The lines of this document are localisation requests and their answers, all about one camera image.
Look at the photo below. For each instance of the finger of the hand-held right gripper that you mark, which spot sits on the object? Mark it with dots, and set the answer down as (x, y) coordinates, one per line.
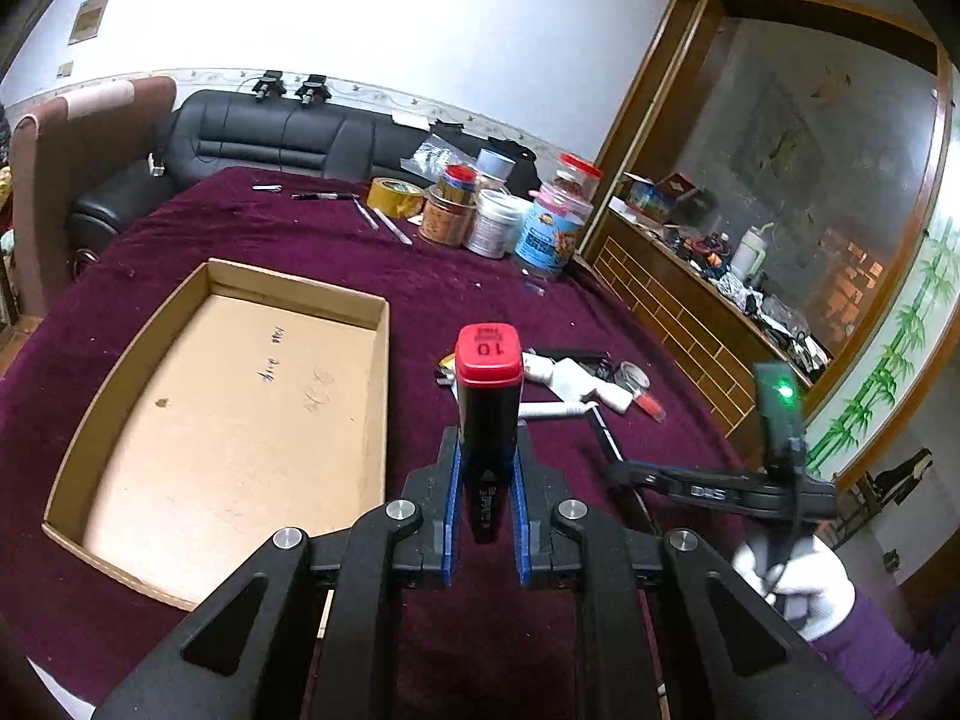
(690, 491)

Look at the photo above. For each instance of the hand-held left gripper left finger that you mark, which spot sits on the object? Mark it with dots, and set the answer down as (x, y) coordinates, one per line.
(448, 510)

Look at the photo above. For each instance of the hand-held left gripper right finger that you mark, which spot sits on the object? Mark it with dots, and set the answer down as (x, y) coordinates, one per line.
(523, 517)

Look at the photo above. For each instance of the black bottle with red cap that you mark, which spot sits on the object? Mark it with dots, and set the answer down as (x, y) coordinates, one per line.
(487, 420)

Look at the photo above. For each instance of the shallow cardboard box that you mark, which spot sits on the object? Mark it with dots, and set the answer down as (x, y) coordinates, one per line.
(225, 405)

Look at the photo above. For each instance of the person's right forearm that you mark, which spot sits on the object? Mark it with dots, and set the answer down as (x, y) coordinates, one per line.
(870, 660)

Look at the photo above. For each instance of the person's right hand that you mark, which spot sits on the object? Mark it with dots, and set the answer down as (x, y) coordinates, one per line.
(825, 585)

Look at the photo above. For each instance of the thin black rod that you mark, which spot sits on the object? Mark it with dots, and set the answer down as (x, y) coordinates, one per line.
(607, 439)

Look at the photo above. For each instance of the thin white tube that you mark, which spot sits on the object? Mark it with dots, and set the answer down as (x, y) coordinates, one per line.
(555, 410)

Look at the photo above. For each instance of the small clear tape roll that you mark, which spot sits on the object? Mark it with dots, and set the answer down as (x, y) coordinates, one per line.
(632, 376)

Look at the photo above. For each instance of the small black yellow object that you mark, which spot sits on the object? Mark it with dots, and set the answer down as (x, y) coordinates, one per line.
(445, 373)

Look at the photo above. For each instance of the wooden cabinet with mirror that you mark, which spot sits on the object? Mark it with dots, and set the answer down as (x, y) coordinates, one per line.
(675, 315)

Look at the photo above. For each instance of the white plastic bottle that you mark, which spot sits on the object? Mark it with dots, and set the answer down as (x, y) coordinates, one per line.
(750, 255)

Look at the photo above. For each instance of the black stick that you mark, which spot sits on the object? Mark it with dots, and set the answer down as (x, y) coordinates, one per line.
(570, 354)

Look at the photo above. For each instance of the colourful box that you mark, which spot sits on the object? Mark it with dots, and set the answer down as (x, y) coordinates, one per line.
(649, 200)

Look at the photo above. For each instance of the white plastic tub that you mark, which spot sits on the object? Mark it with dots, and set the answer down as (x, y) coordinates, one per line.
(495, 229)

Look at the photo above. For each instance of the brown snack jar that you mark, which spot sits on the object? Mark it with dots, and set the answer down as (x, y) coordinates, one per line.
(446, 221)

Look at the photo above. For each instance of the silver pen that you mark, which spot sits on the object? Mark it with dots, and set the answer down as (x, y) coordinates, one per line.
(366, 214)
(393, 225)

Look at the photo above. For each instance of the yellow tape roll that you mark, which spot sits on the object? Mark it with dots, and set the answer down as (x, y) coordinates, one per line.
(394, 199)

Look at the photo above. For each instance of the red lid clear jar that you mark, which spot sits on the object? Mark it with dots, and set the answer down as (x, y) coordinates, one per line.
(579, 172)

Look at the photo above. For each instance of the black pen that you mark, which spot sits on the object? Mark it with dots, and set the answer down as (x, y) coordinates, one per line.
(324, 196)

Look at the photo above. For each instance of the grey white cup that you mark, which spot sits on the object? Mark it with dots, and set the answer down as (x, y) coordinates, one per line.
(496, 163)

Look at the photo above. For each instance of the clear plastic bag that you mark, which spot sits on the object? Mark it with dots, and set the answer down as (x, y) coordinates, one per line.
(435, 154)

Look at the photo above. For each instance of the black bag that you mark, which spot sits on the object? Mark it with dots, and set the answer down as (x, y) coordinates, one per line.
(521, 150)

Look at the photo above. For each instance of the white paper sheet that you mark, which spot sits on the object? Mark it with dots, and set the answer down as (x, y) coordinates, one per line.
(410, 119)

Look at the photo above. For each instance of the black leather sofa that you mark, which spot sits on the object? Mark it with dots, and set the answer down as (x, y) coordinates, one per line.
(247, 135)

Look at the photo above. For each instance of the black device on sofa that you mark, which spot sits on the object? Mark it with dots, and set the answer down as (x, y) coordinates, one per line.
(313, 88)
(268, 86)

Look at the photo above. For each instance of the brown armchair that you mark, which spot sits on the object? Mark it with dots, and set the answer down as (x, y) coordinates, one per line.
(60, 165)

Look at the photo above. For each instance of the small wall plaque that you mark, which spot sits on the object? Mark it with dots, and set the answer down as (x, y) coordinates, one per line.
(88, 19)

